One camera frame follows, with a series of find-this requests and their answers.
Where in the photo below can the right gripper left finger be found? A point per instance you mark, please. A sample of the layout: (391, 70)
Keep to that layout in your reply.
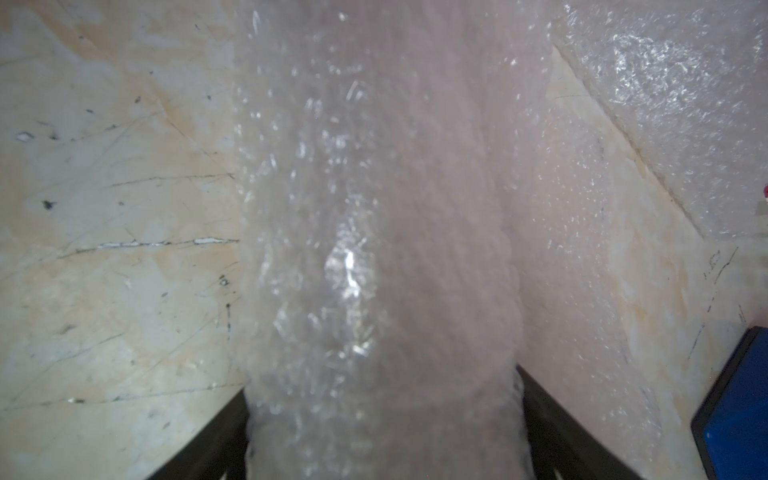
(218, 451)

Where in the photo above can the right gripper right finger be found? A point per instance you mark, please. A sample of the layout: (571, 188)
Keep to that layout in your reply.
(561, 448)

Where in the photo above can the crumpled bubble wrap pile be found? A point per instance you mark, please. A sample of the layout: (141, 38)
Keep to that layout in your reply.
(686, 81)

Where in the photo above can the blue box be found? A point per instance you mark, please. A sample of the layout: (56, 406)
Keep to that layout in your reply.
(730, 426)

